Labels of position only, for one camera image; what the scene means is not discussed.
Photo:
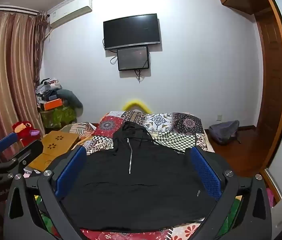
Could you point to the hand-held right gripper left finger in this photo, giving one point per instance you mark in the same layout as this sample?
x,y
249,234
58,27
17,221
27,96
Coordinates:
x,y
72,170

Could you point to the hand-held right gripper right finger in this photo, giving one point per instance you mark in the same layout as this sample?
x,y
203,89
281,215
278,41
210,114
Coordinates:
x,y
206,175

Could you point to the black zip hoodie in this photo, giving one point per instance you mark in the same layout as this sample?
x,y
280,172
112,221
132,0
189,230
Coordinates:
x,y
131,192

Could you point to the pile of clothes and papers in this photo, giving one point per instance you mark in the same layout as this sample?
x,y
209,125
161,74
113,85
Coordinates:
x,y
53,90

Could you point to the red plush toy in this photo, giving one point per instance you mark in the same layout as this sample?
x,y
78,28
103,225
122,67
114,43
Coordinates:
x,y
22,130

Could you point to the orange striped blanket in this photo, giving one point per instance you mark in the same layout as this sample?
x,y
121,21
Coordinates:
x,y
80,128

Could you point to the green patterned cloth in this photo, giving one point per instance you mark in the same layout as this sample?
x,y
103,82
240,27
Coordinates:
x,y
58,116

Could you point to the grey backpack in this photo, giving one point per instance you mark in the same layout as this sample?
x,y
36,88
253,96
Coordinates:
x,y
224,131

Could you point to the orange box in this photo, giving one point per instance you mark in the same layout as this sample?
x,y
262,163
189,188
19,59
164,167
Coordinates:
x,y
53,104

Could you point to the patchwork patterned quilt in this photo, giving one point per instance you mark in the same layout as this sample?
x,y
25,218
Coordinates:
x,y
176,127

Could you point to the striped brown curtain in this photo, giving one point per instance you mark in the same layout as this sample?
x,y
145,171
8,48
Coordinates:
x,y
3,75

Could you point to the yellow padded headboard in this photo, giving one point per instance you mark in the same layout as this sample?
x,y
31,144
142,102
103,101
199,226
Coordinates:
x,y
136,104

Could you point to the white air conditioner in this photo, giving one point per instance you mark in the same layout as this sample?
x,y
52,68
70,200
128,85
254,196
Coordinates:
x,y
70,11

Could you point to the white wall socket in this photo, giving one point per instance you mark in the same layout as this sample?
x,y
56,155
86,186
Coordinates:
x,y
219,117

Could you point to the small black wall monitor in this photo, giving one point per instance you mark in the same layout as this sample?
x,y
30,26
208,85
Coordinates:
x,y
133,58

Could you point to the white curtain rail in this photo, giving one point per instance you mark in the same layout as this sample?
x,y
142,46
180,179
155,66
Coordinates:
x,y
10,9

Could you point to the large black wall television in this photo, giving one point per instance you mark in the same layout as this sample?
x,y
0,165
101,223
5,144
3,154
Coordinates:
x,y
132,31

